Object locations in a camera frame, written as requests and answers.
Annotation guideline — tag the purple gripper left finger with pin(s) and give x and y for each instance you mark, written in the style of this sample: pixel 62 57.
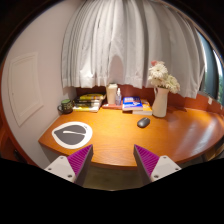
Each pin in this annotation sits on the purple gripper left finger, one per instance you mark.
pixel 73 168

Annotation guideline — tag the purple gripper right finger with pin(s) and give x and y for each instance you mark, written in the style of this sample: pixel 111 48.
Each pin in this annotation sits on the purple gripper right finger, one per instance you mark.
pixel 152 167

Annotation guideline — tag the round grey white mouse pad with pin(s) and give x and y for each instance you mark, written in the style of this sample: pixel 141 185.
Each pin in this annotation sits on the round grey white mouse pad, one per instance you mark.
pixel 72 135

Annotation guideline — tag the black computer mouse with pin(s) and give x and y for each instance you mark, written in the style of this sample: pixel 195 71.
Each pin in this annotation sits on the black computer mouse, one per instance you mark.
pixel 144 122

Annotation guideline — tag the yellow white book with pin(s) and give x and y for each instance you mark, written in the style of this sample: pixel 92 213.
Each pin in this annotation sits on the yellow white book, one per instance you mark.
pixel 147 110

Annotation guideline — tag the white ceramic vase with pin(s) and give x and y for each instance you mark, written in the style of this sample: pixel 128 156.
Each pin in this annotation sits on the white ceramic vase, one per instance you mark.
pixel 159 107

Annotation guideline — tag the dark green mug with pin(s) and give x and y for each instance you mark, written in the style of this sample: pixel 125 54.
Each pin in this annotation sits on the dark green mug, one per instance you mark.
pixel 65 107

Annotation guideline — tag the stack of dark books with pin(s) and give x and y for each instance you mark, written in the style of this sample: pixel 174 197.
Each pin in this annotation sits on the stack of dark books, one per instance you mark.
pixel 88 102

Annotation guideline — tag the blue book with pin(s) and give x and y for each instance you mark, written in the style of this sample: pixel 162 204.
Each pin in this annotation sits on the blue book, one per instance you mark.
pixel 132 104

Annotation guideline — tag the red flat tray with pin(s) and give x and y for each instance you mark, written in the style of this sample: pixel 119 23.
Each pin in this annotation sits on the red flat tray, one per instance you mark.
pixel 112 106

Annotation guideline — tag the clear sanitizer bottle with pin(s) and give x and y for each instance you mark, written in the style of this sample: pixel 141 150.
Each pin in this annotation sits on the clear sanitizer bottle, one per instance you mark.
pixel 118 97

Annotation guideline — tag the white pleated curtain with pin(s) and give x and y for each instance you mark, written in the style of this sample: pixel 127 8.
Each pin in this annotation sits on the white pleated curtain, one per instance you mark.
pixel 115 41

